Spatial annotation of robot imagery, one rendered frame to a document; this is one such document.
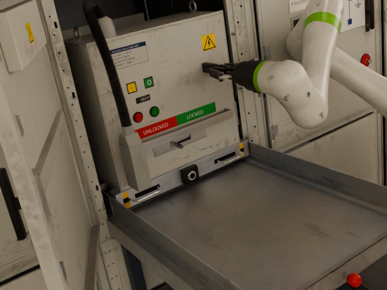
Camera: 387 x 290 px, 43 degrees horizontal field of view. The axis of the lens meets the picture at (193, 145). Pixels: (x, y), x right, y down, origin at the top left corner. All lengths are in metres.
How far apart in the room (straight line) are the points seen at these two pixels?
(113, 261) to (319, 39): 0.96
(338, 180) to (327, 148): 0.61
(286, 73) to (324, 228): 0.43
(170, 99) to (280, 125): 0.51
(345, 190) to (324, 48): 0.43
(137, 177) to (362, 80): 0.86
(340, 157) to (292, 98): 0.93
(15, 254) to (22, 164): 0.69
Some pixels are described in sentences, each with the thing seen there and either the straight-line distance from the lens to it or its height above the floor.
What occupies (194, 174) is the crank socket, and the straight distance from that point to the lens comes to 1.66.
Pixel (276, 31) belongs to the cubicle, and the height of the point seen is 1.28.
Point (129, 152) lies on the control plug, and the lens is 1.43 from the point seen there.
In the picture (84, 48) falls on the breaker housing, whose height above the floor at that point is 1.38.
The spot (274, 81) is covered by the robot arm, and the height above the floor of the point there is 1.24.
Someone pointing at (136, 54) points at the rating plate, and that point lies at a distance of 1.52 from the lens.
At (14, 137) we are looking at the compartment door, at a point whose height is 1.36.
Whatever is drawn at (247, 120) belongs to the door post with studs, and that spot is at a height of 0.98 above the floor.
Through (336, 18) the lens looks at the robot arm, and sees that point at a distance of 1.66.
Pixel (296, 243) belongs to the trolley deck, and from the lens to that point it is 1.34.
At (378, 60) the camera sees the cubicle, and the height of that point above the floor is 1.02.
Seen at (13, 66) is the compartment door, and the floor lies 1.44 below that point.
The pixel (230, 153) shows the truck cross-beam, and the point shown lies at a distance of 1.77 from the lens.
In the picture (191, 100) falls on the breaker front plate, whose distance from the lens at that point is 1.64.
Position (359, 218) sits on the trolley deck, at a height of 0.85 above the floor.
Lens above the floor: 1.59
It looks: 21 degrees down
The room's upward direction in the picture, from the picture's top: 10 degrees counter-clockwise
